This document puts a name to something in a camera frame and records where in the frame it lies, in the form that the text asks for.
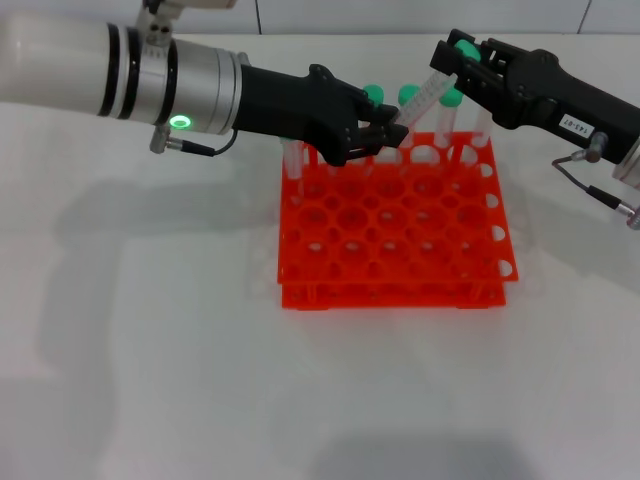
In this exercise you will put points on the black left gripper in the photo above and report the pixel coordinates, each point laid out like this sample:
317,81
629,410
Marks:
295,107

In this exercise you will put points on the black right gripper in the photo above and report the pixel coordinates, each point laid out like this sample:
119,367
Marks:
550,95

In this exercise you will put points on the clear test tube green cap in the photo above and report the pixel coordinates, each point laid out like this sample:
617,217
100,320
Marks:
294,162
482,127
409,92
447,117
374,92
422,97

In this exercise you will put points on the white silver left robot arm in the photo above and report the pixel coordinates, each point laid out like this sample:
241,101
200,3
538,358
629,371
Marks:
75,65

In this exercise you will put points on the orange test tube rack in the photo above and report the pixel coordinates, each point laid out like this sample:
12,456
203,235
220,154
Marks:
390,240

